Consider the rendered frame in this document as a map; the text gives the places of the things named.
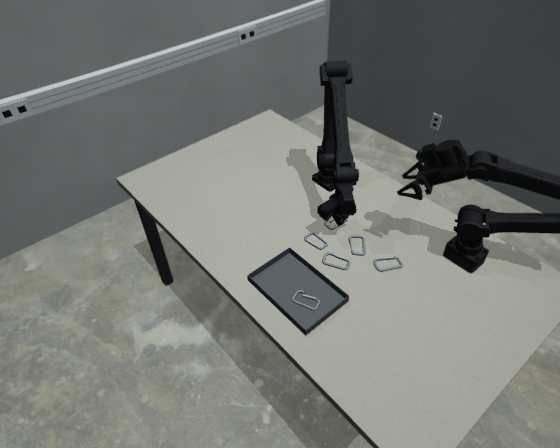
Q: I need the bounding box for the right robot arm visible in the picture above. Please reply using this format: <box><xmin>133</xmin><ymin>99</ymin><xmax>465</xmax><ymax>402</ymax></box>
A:
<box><xmin>312</xmin><ymin>61</ymin><xmax>359</xmax><ymax>221</ymax></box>

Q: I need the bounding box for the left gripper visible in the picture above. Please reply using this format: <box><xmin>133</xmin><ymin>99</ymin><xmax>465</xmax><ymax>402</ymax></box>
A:
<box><xmin>397</xmin><ymin>161</ymin><xmax>448</xmax><ymax>200</ymax></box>

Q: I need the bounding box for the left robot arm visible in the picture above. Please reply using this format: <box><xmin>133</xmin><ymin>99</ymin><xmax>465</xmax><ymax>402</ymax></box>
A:
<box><xmin>416</xmin><ymin>139</ymin><xmax>560</xmax><ymax>265</ymax></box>

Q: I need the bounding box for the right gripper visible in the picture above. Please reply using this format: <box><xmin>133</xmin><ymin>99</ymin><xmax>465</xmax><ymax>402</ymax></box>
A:
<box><xmin>332</xmin><ymin>210</ymin><xmax>356</xmax><ymax>226</ymax></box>

